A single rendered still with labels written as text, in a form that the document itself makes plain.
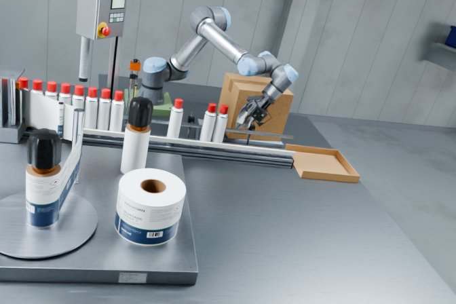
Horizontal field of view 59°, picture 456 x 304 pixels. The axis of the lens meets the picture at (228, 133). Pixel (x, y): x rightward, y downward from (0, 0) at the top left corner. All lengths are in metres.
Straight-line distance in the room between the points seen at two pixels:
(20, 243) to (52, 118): 0.60
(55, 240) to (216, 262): 0.48
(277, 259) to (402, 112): 4.62
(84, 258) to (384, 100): 4.80
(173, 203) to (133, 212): 0.12
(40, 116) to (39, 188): 0.57
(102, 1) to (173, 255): 0.96
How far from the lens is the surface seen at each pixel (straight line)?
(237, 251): 1.39
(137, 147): 1.48
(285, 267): 1.40
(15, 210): 1.37
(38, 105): 1.71
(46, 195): 1.22
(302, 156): 2.12
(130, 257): 1.22
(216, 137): 1.82
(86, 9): 1.67
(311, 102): 5.00
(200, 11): 1.92
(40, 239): 1.26
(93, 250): 1.24
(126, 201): 1.20
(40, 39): 4.20
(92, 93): 1.73
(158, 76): 2.16
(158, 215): 1.19
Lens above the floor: 1.72
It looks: 25 degrees down
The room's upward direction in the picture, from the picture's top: 13 degrees clockwise
